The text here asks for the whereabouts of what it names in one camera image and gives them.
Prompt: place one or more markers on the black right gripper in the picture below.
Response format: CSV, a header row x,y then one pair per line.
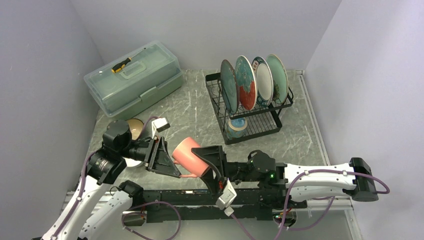
x,y
215,155

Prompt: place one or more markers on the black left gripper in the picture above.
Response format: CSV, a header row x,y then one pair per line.
x,y
160,160

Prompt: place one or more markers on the pink ceramic mug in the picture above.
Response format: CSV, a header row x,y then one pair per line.
x,y
183,156

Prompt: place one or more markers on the blue mug orange inside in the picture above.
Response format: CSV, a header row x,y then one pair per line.
x,y
236,128

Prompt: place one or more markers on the black wire dish rack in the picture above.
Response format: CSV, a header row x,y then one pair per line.
x,y
261,121

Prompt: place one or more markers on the dark blue speckled plate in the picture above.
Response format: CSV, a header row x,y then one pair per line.
x,y
229,87

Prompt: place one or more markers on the red teal flower plate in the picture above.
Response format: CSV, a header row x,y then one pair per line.
x,y
246,82

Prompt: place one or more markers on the red teal rimmed plate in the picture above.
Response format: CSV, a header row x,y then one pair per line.
x,y
264,81

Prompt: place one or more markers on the light blue flower plate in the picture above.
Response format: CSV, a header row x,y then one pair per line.
x,y
280,78

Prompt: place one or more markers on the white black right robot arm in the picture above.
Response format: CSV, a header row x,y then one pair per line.
x,y
278,180

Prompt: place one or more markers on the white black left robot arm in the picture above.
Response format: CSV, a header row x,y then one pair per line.
x,y
98,175

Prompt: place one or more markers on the white ceramic bowl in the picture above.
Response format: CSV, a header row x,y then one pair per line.
x,y
131,163

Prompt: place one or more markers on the brown glazed bowl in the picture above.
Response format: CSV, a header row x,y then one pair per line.
x,y
136,127

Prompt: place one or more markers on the green translucent plastic storage box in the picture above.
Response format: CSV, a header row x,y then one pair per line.
x,y
148,78

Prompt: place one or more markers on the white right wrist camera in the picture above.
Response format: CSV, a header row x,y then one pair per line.
x,y
227,197

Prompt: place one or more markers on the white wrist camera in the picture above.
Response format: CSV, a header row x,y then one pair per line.
x,y
159,125
227,197

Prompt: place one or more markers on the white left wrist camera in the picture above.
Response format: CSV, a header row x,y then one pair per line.
x,y
159,125

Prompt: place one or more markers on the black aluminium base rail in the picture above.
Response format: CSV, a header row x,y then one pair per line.
x,y
159,206

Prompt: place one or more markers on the yellow black handled screwdriver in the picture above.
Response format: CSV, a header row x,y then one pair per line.
x,y
121,65

